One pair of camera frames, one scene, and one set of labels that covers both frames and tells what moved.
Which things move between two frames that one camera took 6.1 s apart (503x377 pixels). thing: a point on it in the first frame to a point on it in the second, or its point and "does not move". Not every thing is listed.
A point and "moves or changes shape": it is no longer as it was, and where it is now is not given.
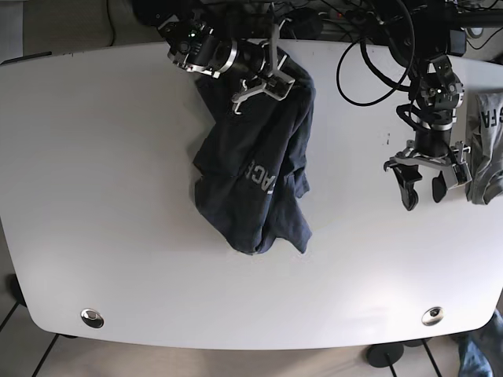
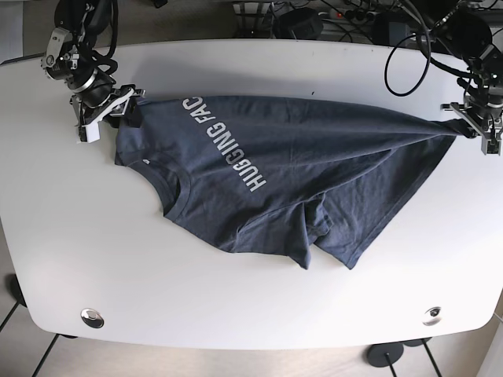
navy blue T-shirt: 250,166 moves or changes shape
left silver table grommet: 92,317 does not move
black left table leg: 19,296 does not move
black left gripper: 277,83 to 115,104
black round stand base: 384,354 does not move
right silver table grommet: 432,316 does not move
